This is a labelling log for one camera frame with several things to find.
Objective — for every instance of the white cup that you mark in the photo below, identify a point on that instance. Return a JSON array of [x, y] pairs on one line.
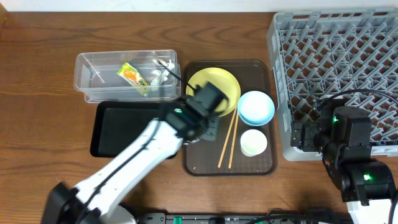
[[253, 142]]

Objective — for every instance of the green orange snack wrapper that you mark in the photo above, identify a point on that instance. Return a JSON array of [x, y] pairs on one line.
[[134, 78]]

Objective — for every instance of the clear plastic wrapper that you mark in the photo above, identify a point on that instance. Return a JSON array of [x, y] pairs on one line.
[[161, 75]]

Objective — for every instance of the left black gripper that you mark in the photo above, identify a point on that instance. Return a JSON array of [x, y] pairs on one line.
[[196, 94]]

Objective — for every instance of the brown serving tray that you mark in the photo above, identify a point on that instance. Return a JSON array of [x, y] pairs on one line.
[[202, 157]]

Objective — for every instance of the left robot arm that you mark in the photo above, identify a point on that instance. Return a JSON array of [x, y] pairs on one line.
[[97, 198]]

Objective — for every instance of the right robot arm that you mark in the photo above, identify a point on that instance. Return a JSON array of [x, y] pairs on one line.
[[342, 136]]

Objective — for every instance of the clear plastic bin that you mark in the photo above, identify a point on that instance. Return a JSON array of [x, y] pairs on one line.
[[96, 75]]

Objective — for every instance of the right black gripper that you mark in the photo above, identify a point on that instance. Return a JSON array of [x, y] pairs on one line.
[[298, 135]]

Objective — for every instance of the grey dishwasher rack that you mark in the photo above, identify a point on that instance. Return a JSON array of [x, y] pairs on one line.
[[317, 54]]

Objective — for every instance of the wooden chopstick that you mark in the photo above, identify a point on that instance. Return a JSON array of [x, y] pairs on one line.
[[227, 138], [233, 139]]

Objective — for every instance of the right wooden chopstick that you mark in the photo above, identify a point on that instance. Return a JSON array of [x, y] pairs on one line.
[[233, 139]]

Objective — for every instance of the left wooden chopstick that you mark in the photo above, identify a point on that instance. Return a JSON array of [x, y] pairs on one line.
[[227, 138]]

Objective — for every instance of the yellow plate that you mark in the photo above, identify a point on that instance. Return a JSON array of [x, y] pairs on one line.
[[222, 79]]

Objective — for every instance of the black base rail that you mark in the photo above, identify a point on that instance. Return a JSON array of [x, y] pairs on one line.
[[276, 215]]

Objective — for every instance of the light blue bowl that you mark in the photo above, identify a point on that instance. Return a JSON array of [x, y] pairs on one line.
[[256, 108]]

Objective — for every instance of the black tray bin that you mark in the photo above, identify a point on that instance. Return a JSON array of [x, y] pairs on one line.
[[119, 123]]

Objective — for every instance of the white pink bowl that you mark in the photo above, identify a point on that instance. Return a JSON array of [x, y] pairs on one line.
[[194, 142]]

